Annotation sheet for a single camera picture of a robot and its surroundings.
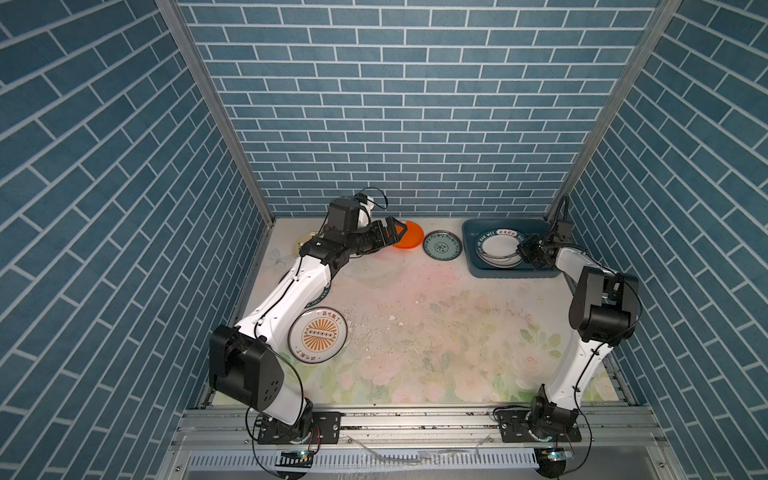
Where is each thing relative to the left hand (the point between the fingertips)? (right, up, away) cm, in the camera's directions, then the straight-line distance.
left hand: (397, 231), depth 78 cm
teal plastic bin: (+27, -12, +27) cm, 40 cm away
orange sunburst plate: (-24, -31, +11) cm, 41 cm away
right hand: (+41, -3, +24) cm, 48 cm away
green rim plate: (-25, -20, +19) cm, 37 cm away
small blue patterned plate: (+17, -4, +34) cm, 38 cm away
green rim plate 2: (+37, -5, +32) cm, 49 cm away
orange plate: (+5, -1, +40) cm, 40 cm away
